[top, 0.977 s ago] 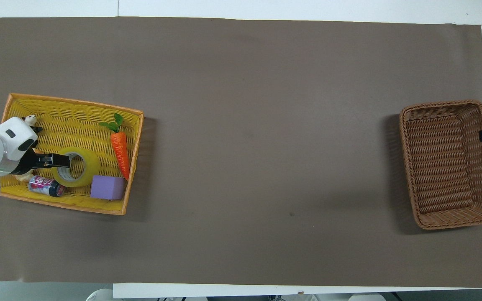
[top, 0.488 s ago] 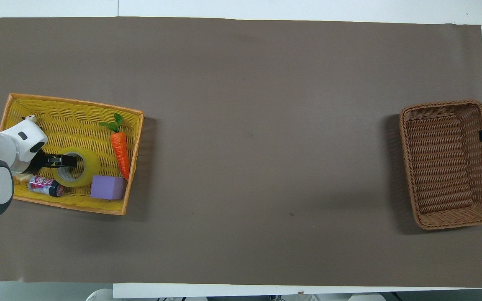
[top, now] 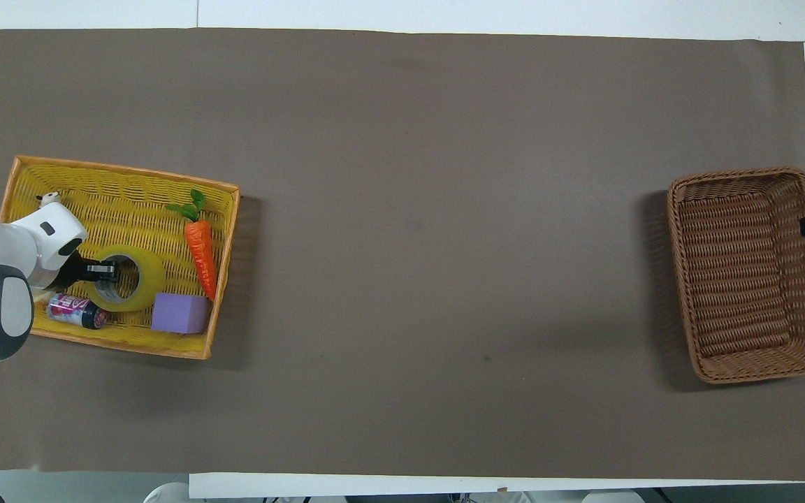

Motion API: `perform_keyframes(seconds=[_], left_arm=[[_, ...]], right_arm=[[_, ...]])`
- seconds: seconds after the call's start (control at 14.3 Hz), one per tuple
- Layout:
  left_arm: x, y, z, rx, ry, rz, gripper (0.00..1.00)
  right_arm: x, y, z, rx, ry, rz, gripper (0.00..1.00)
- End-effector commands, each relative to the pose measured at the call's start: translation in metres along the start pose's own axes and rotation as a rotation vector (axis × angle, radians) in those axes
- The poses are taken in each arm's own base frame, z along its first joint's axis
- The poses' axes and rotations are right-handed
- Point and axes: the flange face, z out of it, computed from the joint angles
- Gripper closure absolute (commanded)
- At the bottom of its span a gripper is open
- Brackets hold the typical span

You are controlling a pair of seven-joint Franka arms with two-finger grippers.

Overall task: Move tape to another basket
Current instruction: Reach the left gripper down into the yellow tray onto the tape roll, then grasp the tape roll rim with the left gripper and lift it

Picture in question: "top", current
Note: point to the small white toy figure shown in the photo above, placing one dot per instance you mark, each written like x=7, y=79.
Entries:
x=48, y=200

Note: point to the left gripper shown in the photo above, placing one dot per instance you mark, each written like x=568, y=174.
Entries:
x=71, y=271

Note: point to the brown wicker basket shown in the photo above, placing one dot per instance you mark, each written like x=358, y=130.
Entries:
x=738, y=279

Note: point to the yellow wicker basket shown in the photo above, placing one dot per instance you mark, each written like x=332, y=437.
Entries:
x=123, y=202

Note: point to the yellow clear tape roll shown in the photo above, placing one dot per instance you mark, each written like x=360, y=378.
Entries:
x=151, y=279

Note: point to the purple foam block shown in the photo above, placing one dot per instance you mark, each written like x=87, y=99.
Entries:
x=179, y=313

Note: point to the orange toy carrot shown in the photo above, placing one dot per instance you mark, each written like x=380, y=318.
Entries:
x=203, y=255

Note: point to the red soda can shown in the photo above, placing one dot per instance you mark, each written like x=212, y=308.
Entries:
x=75, y=310

